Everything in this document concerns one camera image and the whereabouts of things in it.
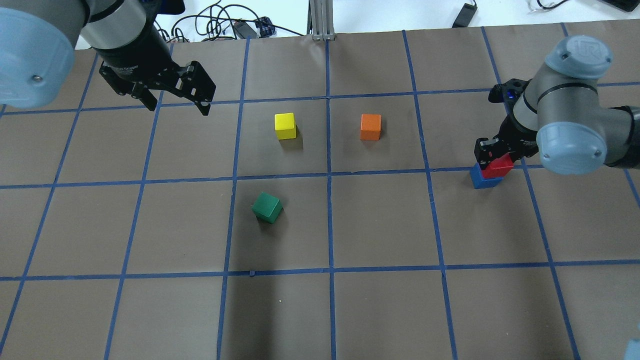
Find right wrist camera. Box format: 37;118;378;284
487;79;531;106

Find brown paper table mat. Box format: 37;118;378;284
0;20;639;360

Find orange wooden block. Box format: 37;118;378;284
359;113;382;141

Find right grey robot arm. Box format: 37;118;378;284
474;34;639;178

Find blue wooden block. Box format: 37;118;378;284
470;162;504;190

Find aluminium frame post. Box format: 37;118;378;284
307;0;336;41

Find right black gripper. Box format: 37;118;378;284
474;115;539;170

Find black tangled cables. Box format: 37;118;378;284
150;0;306;43

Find yellow wooden block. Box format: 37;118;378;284
274;112;297;141

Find black power adapter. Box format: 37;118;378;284
451;2;478;28

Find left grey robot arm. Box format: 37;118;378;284
0;0;217;116

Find green wooden block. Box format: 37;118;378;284
251;192;283;224

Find red wooden block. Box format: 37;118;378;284
481;153;514;179

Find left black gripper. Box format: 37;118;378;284
96;22;217;116

